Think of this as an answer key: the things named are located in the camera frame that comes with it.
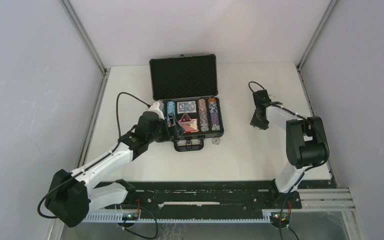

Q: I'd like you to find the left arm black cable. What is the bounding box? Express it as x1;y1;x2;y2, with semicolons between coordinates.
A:
116;92;151;140

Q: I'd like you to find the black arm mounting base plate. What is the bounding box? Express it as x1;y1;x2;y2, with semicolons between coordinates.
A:
71;180;337;220

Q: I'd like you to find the blue playing card deck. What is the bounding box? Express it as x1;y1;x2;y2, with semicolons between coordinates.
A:
176;100;197;114

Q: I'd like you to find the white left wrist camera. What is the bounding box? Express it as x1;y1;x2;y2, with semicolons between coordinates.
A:
148;101;165;120

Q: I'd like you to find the white poker chip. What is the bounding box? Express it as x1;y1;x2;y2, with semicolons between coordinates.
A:
211;136;221;145

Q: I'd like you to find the light blue red chip row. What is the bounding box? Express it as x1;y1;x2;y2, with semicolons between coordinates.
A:
166;101;176;126

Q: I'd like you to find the white slotted cable duct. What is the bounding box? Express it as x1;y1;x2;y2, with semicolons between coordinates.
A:
82;211;272;224

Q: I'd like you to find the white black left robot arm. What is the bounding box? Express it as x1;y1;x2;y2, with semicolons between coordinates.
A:
37;110;185;228

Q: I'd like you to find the red triangular dealer button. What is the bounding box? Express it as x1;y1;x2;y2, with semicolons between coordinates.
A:
178;113;192;123

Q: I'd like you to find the black poker chip case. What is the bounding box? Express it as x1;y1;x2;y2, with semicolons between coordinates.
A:
149;53;225;152

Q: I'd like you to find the aluminium frame rail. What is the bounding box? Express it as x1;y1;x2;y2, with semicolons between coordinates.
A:
54;189;357;213

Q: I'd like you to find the blue purple poker chip row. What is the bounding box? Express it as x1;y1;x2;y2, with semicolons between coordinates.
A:
208;97;221;131

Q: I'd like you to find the red playing card deck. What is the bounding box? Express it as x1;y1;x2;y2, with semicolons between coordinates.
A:
179;118;199;133

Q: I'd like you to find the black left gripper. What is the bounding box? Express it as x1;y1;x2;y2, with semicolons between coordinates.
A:
146;113;185;144

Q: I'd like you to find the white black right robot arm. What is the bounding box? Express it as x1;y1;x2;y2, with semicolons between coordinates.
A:
250;89;330;208

